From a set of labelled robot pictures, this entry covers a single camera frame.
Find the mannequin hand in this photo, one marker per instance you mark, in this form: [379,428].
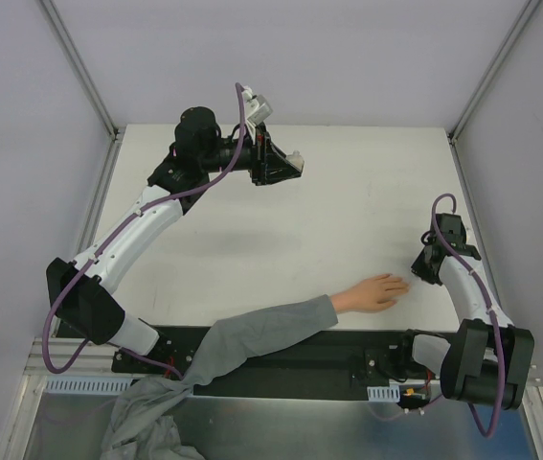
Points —
[371,295]

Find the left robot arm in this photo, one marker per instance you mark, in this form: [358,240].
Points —
[81,291]

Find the left aluminium frame post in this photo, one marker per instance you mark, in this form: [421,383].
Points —
[70,50]

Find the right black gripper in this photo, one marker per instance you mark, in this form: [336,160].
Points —
[424,268]

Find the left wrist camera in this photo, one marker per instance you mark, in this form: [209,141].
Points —
[257,108]

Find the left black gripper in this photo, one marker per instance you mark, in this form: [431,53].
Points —
[258,160]

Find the right aluminium frame post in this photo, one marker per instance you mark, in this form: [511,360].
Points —
[508,43]

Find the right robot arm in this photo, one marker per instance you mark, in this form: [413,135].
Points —
[467,362]

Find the grey shirt sleeve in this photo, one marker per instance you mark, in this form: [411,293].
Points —
[140,425]

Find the aluminium frame post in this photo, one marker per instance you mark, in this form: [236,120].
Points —
[508,43]
[70,50]

